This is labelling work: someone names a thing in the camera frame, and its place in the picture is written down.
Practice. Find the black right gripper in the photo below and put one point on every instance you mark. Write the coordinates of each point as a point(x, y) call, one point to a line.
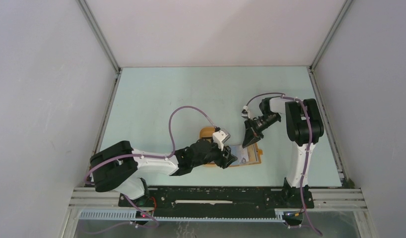
point(252, 135)

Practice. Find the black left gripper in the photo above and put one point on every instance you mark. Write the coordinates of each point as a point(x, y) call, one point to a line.
point(224, 161)

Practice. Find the white VIP card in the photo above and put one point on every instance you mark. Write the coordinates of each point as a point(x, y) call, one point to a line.
point(242, 156)

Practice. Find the orange leather card holder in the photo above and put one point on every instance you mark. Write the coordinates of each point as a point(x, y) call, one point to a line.
point(250, 157)

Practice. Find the orange oval plastic tray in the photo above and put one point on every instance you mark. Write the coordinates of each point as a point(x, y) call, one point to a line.
point(206, 133)

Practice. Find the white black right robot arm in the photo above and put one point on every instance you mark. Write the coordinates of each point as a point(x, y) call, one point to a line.
point(304, 127)

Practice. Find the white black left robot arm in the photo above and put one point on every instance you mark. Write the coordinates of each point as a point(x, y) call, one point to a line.
point(121, 168)

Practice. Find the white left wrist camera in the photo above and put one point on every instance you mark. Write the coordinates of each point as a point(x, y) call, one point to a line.
point(220, 136)

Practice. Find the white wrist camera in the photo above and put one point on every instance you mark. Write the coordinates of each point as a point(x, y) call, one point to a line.
point(246, 113)
point(220, 136)

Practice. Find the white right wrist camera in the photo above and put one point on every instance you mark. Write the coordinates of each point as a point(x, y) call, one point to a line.
point(246, 113)

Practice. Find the black mounting base plate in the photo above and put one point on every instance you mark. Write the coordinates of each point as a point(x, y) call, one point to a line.
point(235, 210)

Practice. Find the grey slotted cable duct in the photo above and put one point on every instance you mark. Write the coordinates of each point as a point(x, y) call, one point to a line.
point(133, 215)

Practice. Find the aluminium frame rail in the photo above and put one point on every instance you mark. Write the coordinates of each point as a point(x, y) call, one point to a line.
point(323, 199)

